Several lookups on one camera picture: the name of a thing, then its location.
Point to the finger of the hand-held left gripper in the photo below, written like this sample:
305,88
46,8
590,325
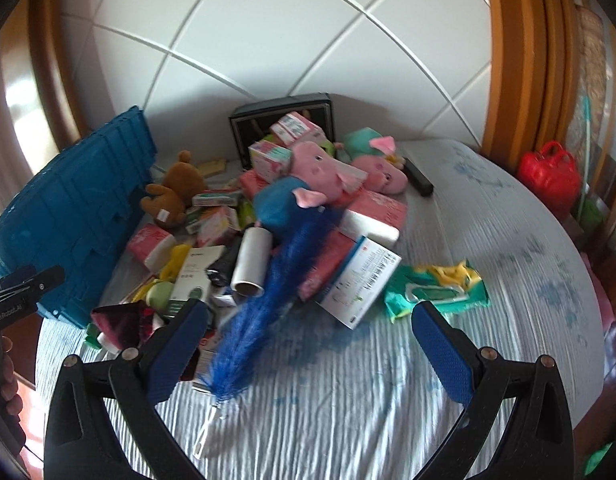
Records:
40,280

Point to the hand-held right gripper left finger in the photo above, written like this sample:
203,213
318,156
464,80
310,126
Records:
180,345

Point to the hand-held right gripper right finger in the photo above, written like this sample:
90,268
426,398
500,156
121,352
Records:
440,355

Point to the blue plastic crate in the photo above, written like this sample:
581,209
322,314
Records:
72,220

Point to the person's left hand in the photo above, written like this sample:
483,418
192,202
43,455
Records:
8,380

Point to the white red ointment box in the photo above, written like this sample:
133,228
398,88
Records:
207,352

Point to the green plush ball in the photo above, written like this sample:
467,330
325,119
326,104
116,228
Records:
160,296

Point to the maroon plush cloth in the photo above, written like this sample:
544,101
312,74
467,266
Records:
122,322

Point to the green wet wipes pack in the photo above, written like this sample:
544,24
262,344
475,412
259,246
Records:
433,292

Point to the small white bottle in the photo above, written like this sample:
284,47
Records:
108,342

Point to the white green medicine box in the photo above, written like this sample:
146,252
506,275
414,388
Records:
195,272

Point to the yellow plastic toy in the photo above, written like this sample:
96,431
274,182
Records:
175,260

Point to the black garbage bag roll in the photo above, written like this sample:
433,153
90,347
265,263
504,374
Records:
225,265

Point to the pink tissue pack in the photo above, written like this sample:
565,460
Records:
328,265
378,215
250,185
150,246

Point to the large blue white medicine box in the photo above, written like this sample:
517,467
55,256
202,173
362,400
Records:
360,282

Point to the white lint roller roll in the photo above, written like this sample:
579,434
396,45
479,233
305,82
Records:
250,260

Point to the pink yellow green pack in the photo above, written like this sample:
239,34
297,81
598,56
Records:
217,224

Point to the green white slim box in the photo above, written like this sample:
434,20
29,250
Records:
217,198

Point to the brown teddy bear plush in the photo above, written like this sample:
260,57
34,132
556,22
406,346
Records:
180,185

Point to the pink pig plush blue body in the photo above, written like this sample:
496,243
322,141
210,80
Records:
283,205

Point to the black remote control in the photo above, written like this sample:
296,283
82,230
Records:
419,177

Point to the yellow notepad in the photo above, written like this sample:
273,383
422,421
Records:
212,166

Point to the pink pig plush green dress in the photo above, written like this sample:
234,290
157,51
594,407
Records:
383,175

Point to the pink green carton box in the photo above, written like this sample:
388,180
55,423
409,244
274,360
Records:
270,161

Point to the green plastic toy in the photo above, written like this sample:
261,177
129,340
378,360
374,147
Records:
590,210

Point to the black cardboard box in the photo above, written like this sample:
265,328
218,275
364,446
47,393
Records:
253,120

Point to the pink white carton box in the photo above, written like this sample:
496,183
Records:
295,130

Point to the teal mop stick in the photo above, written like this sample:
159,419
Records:
585,150

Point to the patterned wall hanging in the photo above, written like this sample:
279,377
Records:
593,85

